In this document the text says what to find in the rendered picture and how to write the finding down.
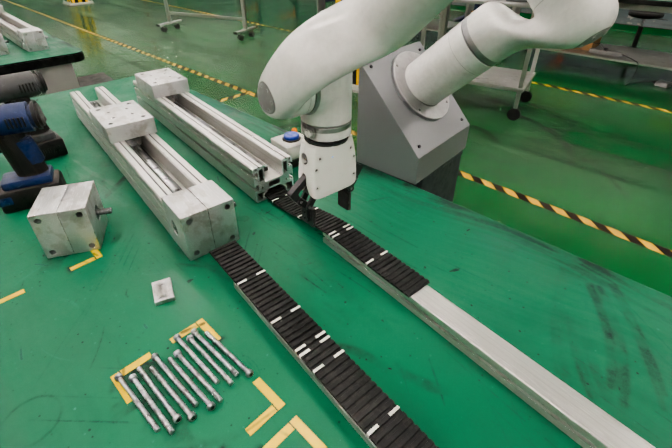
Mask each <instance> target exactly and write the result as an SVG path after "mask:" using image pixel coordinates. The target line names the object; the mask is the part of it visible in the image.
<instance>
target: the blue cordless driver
mask: <svg viewBox="0 0 672 448"><path fill-rule="evenodd" d="M44 126H46V122H45V118H44V115H43V112H42V110H41V108H40V106H39V104H38V103H35V102H34V101H30V102H29V104H27V102H26V101H24V102H16V103H9V104H2V105H0V153H2V154H3V155H4V157H5V158H6V160H7V161H8V162H9V164H10V165H11V167H12V168H13V170H14V171H13V172H8V173H4V174H3V177H2V181H0V208H1V209H2V211H3V212H4V213H5V214H8V213H13V212H17V211H21V210H26V209H30V208H32V206H33V204H34V202H35V200H36V198H37V196H38V194H39V193H40V191H41V189H42V188H46V187H53V186H60V185H66V181H65V179H64V177H63V174H62V172H61V171H60V170H59V169H56V170H54V168H53V166H52V165H47V164H46V163H45V162H44V159H45V156H44V154H43V153H42V151H41V150H40V148H39V147H38V145H37V144H36V142H35V141H34V139H33V138H32V136H31V135H28V134H24V133H25V132H31V131H36V128H37V127H38V128H39V129H44Z"/></svg>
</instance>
